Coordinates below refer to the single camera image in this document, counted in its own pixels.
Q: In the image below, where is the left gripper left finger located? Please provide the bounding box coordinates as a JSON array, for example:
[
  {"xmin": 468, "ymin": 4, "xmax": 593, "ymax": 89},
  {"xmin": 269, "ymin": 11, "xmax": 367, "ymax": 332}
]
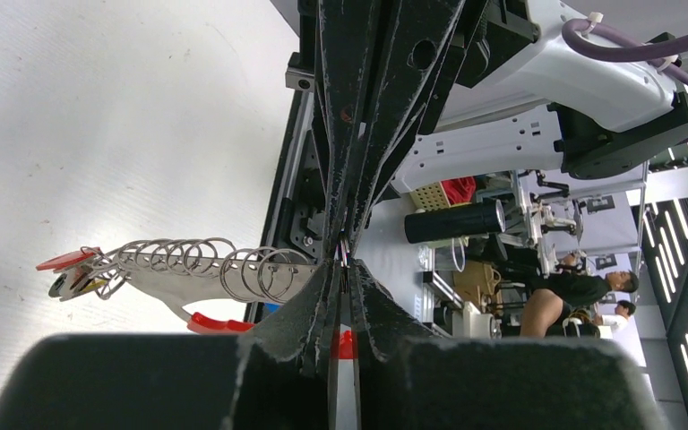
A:
[{"xmin": 0, "ymin": 261, "xmax": 343, "ymax": 429}]

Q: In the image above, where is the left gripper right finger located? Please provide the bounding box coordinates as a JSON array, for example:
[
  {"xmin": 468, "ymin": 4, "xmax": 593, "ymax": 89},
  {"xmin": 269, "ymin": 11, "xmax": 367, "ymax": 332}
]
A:
[{"xmin": 348, "ymin": 261, "xmax": 669, "ymax": 429}]

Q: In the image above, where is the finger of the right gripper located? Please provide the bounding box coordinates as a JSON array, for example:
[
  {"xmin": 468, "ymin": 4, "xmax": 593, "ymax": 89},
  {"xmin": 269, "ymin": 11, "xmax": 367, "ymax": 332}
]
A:
[
  {"xmin": 314, "ymin": 1, "xmax": 380, "ymax": 244},
  {"xmin": 347, "ymin": 1, "xmax": 464, "ymax": 250}
]

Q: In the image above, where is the keyring with coloured keys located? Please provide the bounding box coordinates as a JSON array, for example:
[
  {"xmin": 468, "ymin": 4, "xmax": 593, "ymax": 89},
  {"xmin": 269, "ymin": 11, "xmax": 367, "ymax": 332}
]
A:
[{"xmin": 35, "ymin": 237, "xmax": 316, "ymax": 336}]

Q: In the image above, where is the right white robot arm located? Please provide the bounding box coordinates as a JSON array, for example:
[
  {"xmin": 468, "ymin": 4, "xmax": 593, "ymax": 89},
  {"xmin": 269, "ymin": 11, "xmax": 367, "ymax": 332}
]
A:
[{"xmin": 307, "ymin": 1, "xmax": 688, "ymax": 257}]

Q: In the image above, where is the black cylinder on bench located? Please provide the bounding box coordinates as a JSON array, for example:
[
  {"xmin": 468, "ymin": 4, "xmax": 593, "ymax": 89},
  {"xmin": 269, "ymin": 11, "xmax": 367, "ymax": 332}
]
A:
[{"xmin": 404, "ymin": 200, "xmax": 506, "ymax": 244}]

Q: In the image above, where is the person in black shirt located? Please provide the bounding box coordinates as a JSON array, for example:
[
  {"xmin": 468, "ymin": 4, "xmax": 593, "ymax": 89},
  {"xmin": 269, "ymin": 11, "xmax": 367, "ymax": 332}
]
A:
[{"xmin": 520, "ymin": 271, "xmax": 640, "ymax": 338}]

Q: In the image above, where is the person in white shirt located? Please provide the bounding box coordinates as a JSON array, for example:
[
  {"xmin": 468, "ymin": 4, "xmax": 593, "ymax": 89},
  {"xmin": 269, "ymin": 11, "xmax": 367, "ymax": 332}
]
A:
[{"xmin": 593, "ymin": 300, "xmax": 636, "ymax": 333}]

